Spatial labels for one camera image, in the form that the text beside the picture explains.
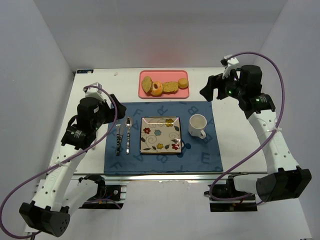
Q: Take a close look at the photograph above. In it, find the round golden bun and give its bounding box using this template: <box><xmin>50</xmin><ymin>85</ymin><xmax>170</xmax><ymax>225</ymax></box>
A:
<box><xmin>177</xmin><ymin>78</ymin><xmax>189</xmax><ymax>89</ymax></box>

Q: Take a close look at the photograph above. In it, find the orange sugared donut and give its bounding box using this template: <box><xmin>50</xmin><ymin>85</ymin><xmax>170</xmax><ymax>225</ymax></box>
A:
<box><xmin>150</xmin><ymin>81</ymin><xmax>163</xmax><ymax>97</ymax></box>

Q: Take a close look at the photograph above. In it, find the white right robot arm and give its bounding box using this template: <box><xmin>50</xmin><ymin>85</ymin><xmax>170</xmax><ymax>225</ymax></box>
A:
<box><xmin>199</xmin><ymin>65</ymin><xmax>312</xmax><ymax>203</ymax></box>

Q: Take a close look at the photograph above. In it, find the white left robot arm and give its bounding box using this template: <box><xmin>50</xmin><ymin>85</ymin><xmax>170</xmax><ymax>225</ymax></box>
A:
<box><xmin>19</xmin><ymin>94</ymin><xmax>126</xmax><ymax>237</ymax></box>

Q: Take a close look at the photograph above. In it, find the white ceramic mug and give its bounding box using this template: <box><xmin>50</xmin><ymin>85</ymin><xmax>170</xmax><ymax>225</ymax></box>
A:
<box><xmin>188</xmin><ymin>114</ymin><xmax>207</xmax><ymax>139</ymax></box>

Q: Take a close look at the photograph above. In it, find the blue letter placemat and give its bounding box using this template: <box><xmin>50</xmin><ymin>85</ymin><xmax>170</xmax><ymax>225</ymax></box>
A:
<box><xmin>104</xmin><ymin>101</ymin><xmax>223</xmax><ymax>176</ymax></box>

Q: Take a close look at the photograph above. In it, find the square floral ceramic plate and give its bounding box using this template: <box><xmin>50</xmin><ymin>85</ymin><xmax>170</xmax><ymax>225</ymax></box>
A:
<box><xmin>140</xmin><ymin>116</ymin><xmax>182</xmax><ymax>155</ymax></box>

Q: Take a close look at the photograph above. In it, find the pink plastic tray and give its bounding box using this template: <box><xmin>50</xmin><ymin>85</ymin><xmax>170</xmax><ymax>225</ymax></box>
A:
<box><xmin>138</xmin><ymin>70</ymin><xmax>190</xmax><ymax>99</ymax></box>

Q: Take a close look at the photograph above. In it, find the spoon with patterned handle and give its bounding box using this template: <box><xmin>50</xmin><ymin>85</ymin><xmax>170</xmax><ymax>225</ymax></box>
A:
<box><xmin>126</xmin><ymin>116</ymin><xmax>133</xmax><ymax>155</ymax></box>

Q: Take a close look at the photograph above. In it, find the knife with patterned handle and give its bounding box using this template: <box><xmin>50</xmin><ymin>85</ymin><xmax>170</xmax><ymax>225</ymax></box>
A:
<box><xmin>119</xmin><ymin>120</ymin><xmax>126</xmax><ymax>147</ymax></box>

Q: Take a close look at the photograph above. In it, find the fork with patterned handle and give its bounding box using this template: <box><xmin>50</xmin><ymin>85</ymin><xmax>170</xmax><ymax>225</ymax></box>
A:
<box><xmin>115</xmin><ymin>120</ymin><xmax>121</xmax><ymax>156</ymax></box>

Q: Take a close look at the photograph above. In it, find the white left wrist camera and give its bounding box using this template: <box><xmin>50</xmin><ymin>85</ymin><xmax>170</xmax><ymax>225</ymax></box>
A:
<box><xmin>83</xmin><ymin>82</ymin><xmax>104</xmax><ymax>101</ymax></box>

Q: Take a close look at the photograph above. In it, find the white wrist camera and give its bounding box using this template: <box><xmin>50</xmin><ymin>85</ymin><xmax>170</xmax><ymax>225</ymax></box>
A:
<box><xmin>83</xmin><ymin>82</ymin><xmax>104</xmax><ymax>101</ymax></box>
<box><xmin>220</xmin><ymin>55</ymin><xmax>240</xmax><ymax>79</ymax></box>

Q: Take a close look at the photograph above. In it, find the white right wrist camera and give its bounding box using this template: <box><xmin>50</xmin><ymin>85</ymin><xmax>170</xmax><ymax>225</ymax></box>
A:
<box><xmin>220</xmin><ymin>55</ymin><xmax>240</xmax><ymax>79</ymax></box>

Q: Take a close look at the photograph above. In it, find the aluminium table edge rail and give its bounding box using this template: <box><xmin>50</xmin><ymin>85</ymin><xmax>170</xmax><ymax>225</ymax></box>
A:
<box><xmin>72</xmin><ymin>172</ymin><xmax>270</xmax><ymax>182</ymax></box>

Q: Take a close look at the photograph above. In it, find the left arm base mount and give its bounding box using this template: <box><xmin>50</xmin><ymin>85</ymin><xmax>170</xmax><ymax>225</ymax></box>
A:
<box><xmin>78</xmin><ymin>174</ymin><xmax>126</xmax><ymax>210</ymax></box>

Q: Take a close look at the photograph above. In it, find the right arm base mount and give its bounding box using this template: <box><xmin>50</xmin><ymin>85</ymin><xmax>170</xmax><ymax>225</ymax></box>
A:
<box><xmin>203</xmin><ymin>175</ymin><xmax>258</xmax><ymax>213</ymax></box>

